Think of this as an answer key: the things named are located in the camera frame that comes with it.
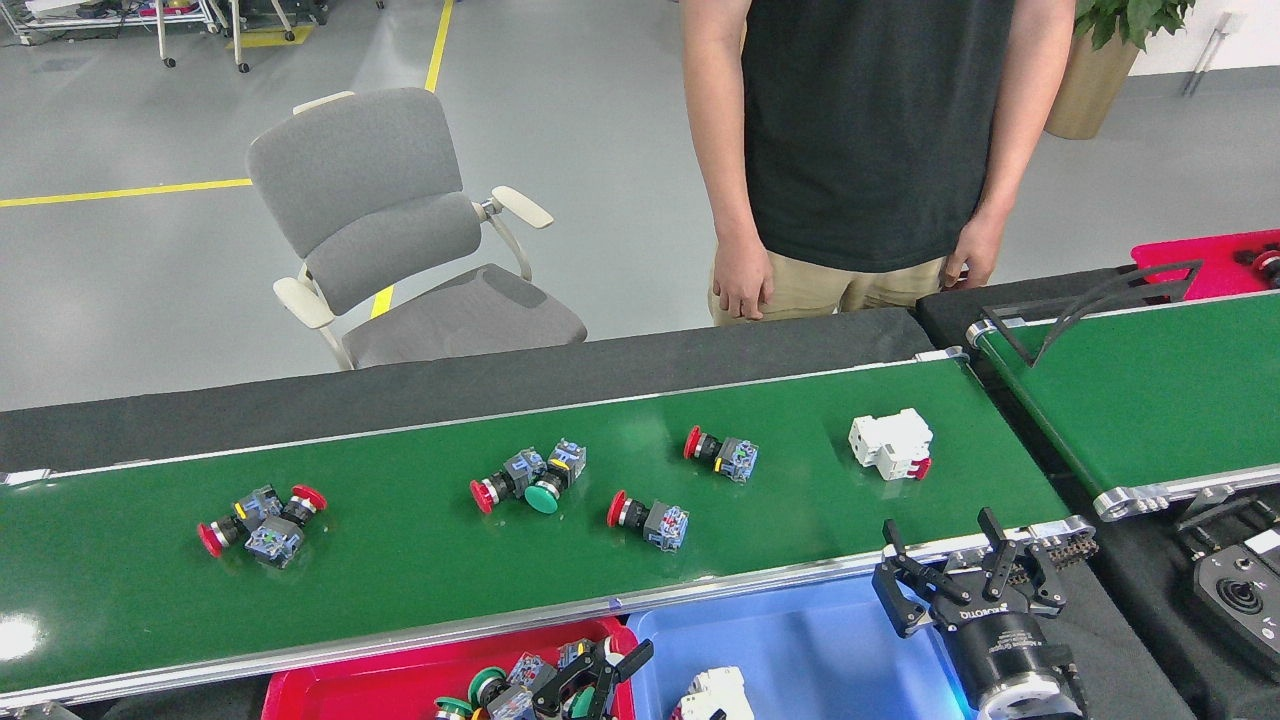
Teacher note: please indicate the black angled guide bracket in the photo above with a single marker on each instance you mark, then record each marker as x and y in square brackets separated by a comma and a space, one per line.
[1185, 272]

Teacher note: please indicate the person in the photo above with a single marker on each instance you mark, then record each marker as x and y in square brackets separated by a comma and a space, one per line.
[870, 120]

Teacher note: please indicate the white wheeled shelf cart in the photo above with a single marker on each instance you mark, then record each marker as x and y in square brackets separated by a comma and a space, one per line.
[100, 15]

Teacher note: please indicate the long green conveyor belt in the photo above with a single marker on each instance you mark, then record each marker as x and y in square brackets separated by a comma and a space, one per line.
[400, 580]

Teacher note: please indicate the blue plastic tray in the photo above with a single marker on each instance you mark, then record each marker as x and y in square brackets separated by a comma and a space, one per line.
[800, 650]

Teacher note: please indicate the red plastic tray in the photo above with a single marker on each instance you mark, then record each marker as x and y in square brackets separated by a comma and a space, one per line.
[350, 690]
[1220, 282]

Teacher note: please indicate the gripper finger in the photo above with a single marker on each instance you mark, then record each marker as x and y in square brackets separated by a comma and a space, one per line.
[610, 685]
[565, 695]

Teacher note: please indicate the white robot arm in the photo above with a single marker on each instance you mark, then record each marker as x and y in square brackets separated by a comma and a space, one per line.
[1030, 700]

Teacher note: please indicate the grey office chair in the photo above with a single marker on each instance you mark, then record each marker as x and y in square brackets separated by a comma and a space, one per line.
[360, 170]

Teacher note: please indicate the black joystick controller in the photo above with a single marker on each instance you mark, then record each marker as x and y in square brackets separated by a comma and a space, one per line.
[1240, 600]

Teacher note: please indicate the short green conveyor belt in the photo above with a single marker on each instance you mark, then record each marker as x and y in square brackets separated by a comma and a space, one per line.
[1150, 400]

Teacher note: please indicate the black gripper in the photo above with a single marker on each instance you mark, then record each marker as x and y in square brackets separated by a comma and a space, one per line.
[1000, 635]

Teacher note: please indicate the person's right hand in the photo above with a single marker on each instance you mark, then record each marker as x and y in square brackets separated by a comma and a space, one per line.
[742, 280]

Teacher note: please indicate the white wall pipe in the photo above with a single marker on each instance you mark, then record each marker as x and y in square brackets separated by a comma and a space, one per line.
[1230, 22]

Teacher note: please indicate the person's left hand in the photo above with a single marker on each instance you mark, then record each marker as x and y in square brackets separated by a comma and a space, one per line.
[975, 250]

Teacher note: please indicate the potted green plant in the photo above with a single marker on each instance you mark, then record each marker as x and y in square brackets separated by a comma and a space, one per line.
[1090, 90]

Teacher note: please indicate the white circuit breaker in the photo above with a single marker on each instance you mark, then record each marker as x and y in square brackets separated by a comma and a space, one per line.
[885, 440]
[715, 695]

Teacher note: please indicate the white wheeled stand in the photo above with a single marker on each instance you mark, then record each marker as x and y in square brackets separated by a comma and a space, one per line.
[238, 40]

